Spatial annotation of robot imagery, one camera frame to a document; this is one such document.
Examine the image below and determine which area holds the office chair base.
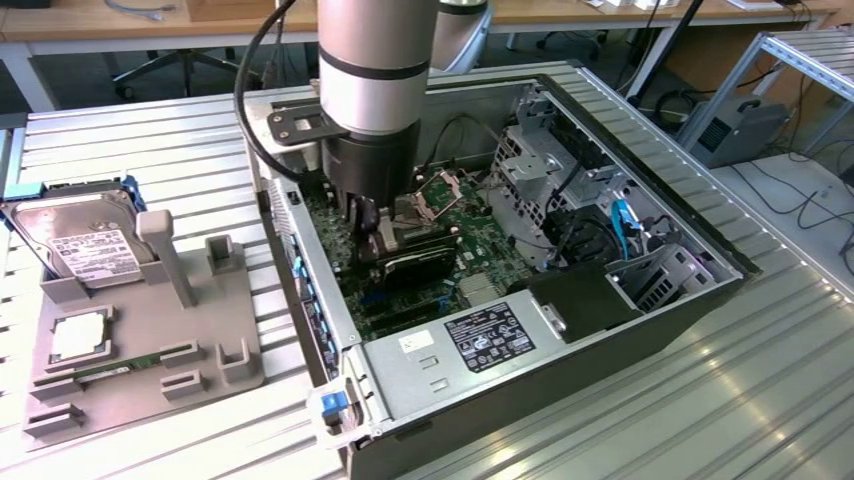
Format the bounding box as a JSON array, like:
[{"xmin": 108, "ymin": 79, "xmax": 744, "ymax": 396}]
[
  {"xmin": 109, "ymin": 47, "xmax": 265, "ymax": 99},
  {"xmin": 506, "ymin": 28, "xmax": 610, "ymax": 64}
]

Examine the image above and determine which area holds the silver metal drive cage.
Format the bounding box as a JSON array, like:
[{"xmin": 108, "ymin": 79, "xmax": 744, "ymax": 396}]
[{"xmin": 486, "ymin": 122, "xmax": 628, "ymax": 269}]

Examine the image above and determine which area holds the grey equipment box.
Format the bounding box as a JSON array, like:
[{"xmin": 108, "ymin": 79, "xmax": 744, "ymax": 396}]
[{"xmin": 686, "ymin": 97, "xmax": 792, "ymax": 169}]

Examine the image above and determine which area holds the green motherboard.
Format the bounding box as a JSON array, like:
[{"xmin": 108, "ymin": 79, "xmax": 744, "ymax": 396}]
[{"xmin": 303, "ymin": 167, "xmax": 535, "ymax": 346}]

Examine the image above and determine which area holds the black slanted pole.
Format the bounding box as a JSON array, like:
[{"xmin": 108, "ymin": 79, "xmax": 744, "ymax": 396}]
[{"xmin": 623, "ymin": 0, "xmax": 707, "ymax": 109}]

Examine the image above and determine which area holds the white box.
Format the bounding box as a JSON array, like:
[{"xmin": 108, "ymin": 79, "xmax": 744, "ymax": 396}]
[{"xmin": 602, "ymin": 0, "xmax": 683, "ymax": 11}]

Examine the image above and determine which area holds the grey power supply unit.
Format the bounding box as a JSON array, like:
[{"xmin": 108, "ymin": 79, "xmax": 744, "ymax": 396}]
[{"xmin": 343, "ymin": 291, "xmax": 572, "ymax": 424}]

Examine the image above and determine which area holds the coiled black cable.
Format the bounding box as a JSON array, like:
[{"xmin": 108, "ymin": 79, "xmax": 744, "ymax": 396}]
[{"xmin": 655, "ymin": 88, "xmax": 699, "ymax": 126}]

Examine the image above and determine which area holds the cardboard box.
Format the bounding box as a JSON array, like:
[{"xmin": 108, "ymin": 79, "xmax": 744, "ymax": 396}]
[{"xmin": 188, "ymin": 0, "xmax": 285, "ymax": 24}]

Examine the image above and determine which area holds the long black wire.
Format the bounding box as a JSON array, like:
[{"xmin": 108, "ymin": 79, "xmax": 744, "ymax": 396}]
[{"xmin": 424, "ymin": 113, "xmax": 500, "ymax": 169}]

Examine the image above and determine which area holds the wooden desk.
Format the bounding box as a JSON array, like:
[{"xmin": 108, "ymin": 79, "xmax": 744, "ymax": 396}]
[
  {"xmin": 0, "ymin": 0, "xmax": 320, "ymax": 115},
  {"xmin": 490, "ymin": 0, "xmax": 839, "ymax": 101}
]

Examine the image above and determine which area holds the grey network cable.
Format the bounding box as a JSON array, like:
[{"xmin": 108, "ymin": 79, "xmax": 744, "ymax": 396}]
[{"xmin": 103, "ymin": 0, "xmax": 179, "ymax": 21}]

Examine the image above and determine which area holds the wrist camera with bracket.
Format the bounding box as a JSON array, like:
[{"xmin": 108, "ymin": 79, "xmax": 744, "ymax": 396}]
[{"xmin": 264, "ymin": 106, "xmax": 335, "ymax": 174}]

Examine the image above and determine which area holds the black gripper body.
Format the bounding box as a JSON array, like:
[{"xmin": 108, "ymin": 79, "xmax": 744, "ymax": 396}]
[{"xmin": 321, "ymin": 120, "xmax": 423, "ymax": 202}]

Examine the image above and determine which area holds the graphics card with fan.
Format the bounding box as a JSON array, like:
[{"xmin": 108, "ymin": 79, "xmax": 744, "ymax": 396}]
[{"xmin": 312, "ymin": 232, "xmax": 462, "ymax": 296}]

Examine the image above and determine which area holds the aluminium profile frame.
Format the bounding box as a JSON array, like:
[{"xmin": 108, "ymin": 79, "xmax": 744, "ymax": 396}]
[{"xmin": 676, "ymin": 27, "xmax": 854, "ymax": 156}]

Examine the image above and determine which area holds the silver CPU chip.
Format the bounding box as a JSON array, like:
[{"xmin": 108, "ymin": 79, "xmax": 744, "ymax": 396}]
[{"xmin": 49, "ymin": 312, "xmax": 113, "ymax": 362}]

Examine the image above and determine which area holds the perforated metal disk bay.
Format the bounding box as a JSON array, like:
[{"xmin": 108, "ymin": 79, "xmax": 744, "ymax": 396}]
[{"xmin": 603, "ymin": 242, "xmax": 722, "ymax": 315}]

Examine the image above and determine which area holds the open socket cover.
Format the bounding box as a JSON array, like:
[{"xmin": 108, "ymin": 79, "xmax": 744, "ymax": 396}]
[{"xmin": 408, "ymin": 168, "xmax": 470, "ymax": 222}]

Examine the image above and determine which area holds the black floor cable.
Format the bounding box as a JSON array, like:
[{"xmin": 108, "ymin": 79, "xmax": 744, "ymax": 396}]
[{"xmin": 726, "ymin": 142, "xmax": 854, "ymax": 234}]

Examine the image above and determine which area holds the green RAM stick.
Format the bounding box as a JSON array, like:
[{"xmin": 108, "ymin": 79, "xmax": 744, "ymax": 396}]
[
  {"xmin": 406, "ymin": 233, "xmax": 463, "ymax": 254},
  {"xmin": 71, "ymin": 349, "xmax": 168, "ymax": 385}
]

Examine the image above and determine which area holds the grey parts rack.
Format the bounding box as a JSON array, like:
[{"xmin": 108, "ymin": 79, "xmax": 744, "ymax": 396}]
[{"xmin": 17, "ymin": 208, "xmax": 268, "ymax": 454}]

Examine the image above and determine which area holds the CPU socket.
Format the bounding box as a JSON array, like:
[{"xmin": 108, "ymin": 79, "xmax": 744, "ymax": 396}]
[{"xmin": 392, "ymin": 198, "xmax": 430, "ymax": 239}]

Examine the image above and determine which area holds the black plastic shroud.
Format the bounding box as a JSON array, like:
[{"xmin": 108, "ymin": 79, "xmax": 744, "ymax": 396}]
[{"xmin": 504, "ymin": 263, "xmax": 647, "ymax": 347}]

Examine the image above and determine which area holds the blue disk caddy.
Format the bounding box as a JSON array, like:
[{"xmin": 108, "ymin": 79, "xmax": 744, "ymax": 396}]
[{"xmin": 0, "ymin": 169, "xmax": 149, "ymax": 234}]

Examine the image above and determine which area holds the blue SATA wire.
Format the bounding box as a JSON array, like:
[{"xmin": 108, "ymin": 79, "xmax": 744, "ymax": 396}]
[{"xmin": 608, "ymin": 197, "xmax": 647, "ymax": 264}]

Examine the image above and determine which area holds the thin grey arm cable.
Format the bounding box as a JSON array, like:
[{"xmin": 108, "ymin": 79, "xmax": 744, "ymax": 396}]
[{"xmin": 264, "ymin": 7, "xmax": 288, "ymax": 89}]

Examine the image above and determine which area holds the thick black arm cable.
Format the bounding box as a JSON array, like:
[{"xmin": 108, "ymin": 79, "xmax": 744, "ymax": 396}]
[{"xmin": 232, "ymin": 0, "xmax": 321, "ymax": 184}]

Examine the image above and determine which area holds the open black PC case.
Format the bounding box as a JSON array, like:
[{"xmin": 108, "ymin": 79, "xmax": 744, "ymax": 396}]
[{"xmin": 239, "ymin": 73, "xmax": 763, "ymax": 480}]

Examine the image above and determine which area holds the silver hard disk drive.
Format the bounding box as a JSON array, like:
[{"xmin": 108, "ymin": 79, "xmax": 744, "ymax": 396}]
[{"xmin": 0, "ymin": 192, "xmax": 160, "ymax": 292}]

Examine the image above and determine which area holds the long black expansion slot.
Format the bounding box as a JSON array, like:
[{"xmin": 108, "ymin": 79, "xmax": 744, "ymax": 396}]
[
  {"xmin": 369, "ymin": 309, "xmax": 447, "ymax": 337},
  {"xmin": 367, "ymin": 298, "xmax": 446, "ymax": 326}
]

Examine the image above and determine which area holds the silver chipset heatsink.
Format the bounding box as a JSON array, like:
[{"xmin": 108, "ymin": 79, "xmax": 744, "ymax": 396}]
[{"xmin": 458, "ymin": 276, "xmax": 510, "ymax": 307}]

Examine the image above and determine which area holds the black power cable bundle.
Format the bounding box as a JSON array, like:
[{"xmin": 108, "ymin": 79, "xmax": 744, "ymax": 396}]
[{"xmin": 540, "ymin": 164, "xmax": 626, "ymax": 269}]

